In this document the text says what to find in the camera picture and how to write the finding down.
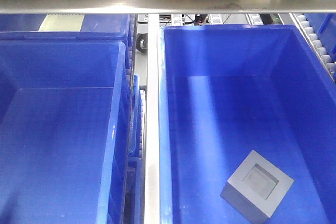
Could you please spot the blue neighbour bin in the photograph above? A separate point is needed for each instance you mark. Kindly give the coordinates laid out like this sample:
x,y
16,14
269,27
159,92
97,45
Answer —
x,y
64,131

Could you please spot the blue target bin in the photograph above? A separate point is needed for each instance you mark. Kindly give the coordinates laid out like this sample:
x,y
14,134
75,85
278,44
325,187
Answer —
x,y
227,90

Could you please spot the gray foam base block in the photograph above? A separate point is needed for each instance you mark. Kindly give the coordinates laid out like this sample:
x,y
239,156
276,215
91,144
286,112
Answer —
x,y
256,188

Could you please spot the steel shelf divider rail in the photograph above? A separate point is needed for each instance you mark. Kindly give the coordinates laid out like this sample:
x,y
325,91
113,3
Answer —
x,y
151,152

